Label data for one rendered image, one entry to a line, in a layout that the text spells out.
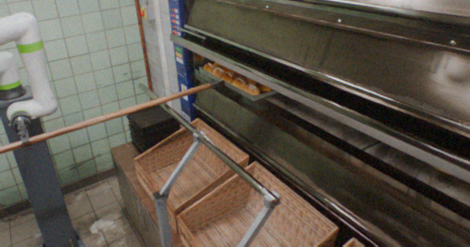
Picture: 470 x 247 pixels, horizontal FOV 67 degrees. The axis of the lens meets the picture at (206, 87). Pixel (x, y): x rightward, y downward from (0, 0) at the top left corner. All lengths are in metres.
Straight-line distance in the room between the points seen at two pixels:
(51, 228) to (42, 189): 0.31
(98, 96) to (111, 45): 0.44
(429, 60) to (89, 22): 2.33
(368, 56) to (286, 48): 0.36
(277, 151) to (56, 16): 1.87
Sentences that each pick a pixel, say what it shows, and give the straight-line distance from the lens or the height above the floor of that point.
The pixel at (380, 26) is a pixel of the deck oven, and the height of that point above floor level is 1.66.
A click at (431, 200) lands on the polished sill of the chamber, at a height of 1.18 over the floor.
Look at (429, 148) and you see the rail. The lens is 1.02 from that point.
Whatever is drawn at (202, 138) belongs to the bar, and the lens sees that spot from 1.49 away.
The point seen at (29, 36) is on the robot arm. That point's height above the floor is 1.58.
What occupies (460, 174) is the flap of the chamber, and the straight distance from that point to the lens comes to 1.01.
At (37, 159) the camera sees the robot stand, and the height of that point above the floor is 0.80.
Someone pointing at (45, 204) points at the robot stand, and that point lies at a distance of 2.55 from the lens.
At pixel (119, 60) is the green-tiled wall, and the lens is 3.01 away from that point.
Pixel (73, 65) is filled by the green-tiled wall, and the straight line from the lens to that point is 2.93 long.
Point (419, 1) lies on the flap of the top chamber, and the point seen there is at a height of 1.75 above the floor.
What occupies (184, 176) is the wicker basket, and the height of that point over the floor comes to 0.59.
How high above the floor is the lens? 1.95
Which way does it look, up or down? 23 degrees down
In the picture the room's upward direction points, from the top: 5 degrees counter-clockwise
